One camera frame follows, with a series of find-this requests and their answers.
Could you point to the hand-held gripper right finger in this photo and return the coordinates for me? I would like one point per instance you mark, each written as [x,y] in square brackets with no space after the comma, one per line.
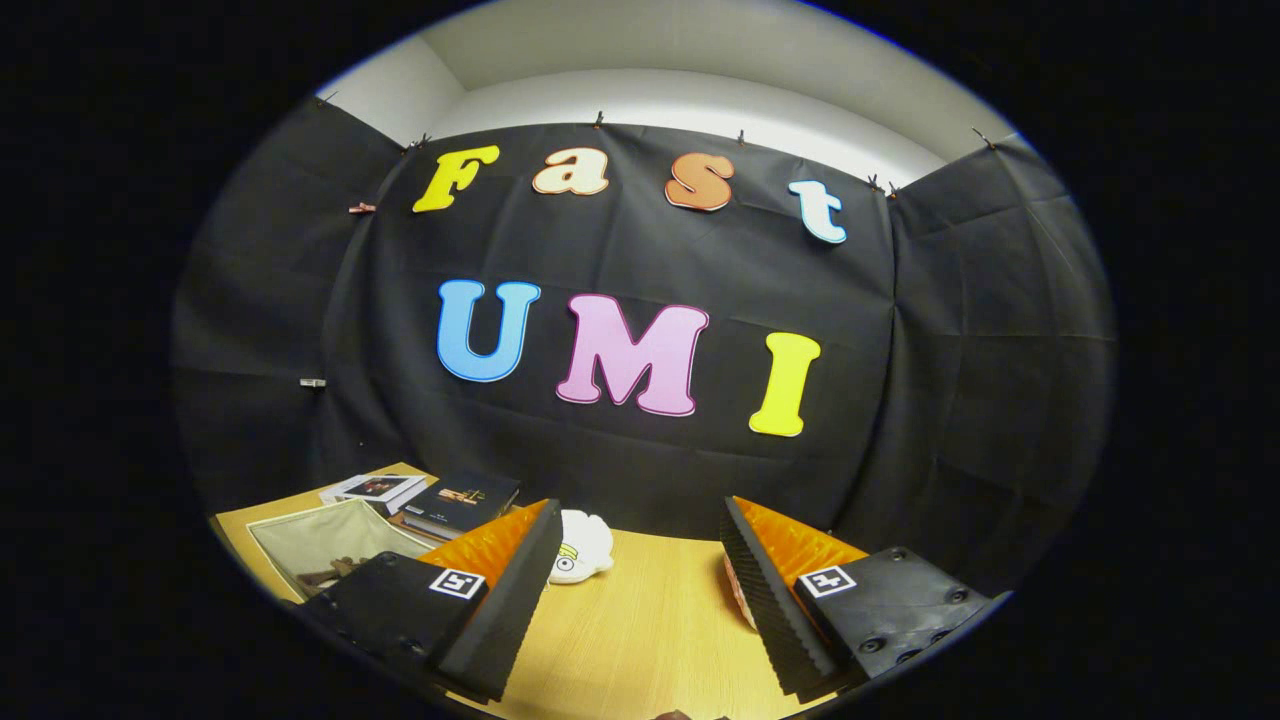
[775,610]

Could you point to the grey fabric storage box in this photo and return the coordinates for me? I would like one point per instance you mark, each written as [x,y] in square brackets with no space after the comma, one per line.
[300,535]

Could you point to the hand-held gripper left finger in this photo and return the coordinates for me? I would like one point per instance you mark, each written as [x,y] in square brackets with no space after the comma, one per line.
[505,605]

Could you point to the black hardcover book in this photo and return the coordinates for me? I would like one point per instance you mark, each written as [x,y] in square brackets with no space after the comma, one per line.
[465,495]

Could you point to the watermelon slice plush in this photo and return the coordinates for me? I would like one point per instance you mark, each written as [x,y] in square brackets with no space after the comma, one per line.
[740,595]

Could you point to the white plush toy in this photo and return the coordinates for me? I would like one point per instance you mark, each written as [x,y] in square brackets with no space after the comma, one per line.
[585,545]

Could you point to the white portrait book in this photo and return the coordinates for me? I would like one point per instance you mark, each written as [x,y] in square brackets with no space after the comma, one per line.
[375,488]

